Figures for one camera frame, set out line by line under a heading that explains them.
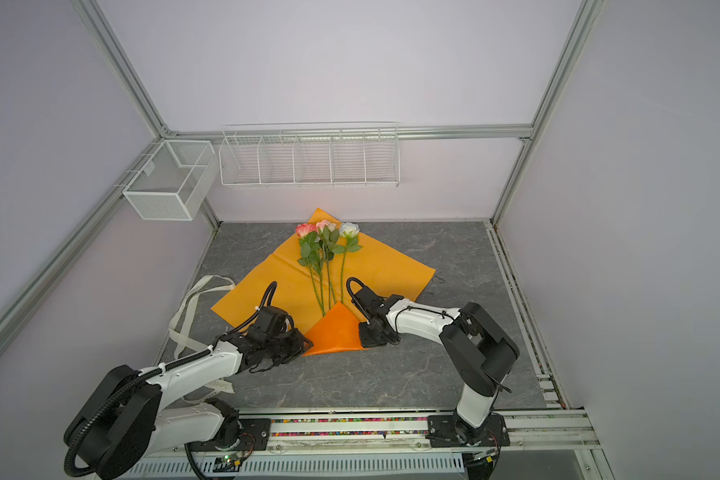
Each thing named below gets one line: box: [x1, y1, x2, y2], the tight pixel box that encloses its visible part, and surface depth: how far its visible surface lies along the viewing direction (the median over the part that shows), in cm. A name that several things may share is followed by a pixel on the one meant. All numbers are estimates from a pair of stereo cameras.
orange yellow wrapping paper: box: [211, 208, 436, 356], surface depth 107 cm
